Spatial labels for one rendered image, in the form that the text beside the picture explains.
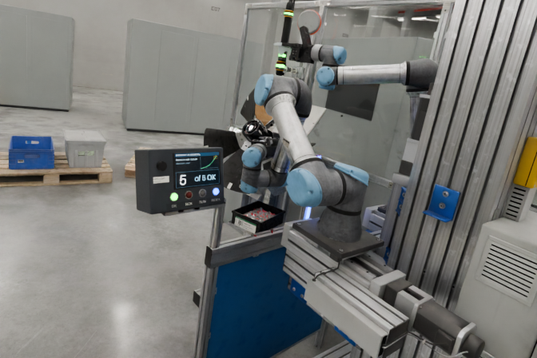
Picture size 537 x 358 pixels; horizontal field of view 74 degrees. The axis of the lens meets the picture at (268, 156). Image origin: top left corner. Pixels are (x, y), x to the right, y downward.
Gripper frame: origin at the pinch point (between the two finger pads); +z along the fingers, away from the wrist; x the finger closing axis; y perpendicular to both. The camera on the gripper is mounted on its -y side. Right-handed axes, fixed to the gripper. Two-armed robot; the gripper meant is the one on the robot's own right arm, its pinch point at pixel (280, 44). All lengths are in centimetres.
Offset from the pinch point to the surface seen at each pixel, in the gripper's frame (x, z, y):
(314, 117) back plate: 38, -4, 36
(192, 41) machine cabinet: 319, 452, -19
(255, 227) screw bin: -30, -24, 81
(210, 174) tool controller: -69, -32, 49
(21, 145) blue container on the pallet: 0, 349, 139
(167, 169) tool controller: -84, -28, 47
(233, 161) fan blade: -15, 7, 61
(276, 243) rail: -27, -35, 85
